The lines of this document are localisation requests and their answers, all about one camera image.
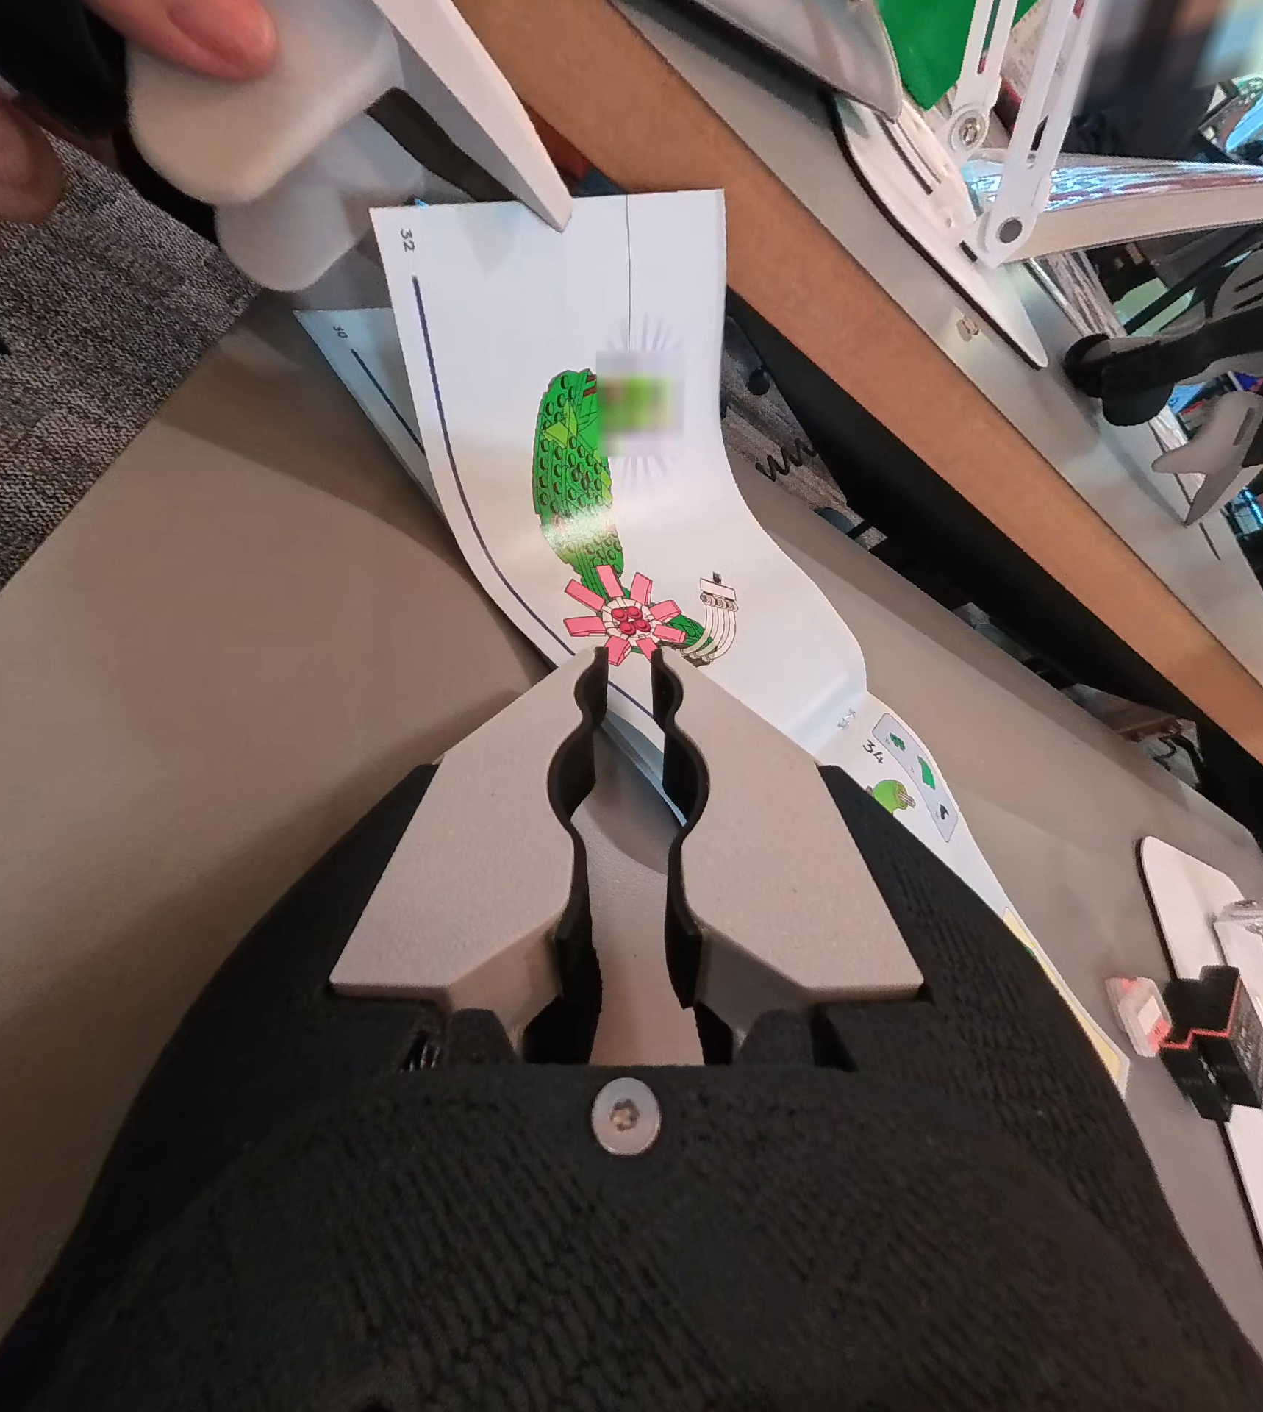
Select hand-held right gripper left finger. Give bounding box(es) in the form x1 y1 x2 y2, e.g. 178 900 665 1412
328 648 606 1067

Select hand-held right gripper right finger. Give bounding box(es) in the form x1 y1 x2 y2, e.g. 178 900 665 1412
647 650 928 1067

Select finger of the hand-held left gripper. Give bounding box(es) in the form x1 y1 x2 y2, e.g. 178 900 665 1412
369 0 575 235

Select lego instruction booklet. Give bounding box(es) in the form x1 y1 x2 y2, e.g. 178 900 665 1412
294 186 1133 1094

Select person's left hand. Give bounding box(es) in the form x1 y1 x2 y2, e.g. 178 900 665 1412
0 0 281 260

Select silver tilted panel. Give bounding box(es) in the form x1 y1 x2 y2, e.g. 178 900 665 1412
609 0 908 120

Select small white red packet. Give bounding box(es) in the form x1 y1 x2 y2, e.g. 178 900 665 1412
1106 970 1172 1057

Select grey wooden-edged table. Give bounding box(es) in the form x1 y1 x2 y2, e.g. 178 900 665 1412
455 0 1263 776

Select black box with red stripe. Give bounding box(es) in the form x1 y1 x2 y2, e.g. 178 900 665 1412
1155 962 1263 1123

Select green sheet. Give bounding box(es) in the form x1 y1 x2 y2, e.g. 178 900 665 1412
880 0 1041 111

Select black and white gripper device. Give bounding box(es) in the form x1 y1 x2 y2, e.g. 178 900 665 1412
1062 247 1263 526

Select clear acrylic panel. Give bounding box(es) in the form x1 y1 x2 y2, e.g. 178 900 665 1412
1018 154 1263 261

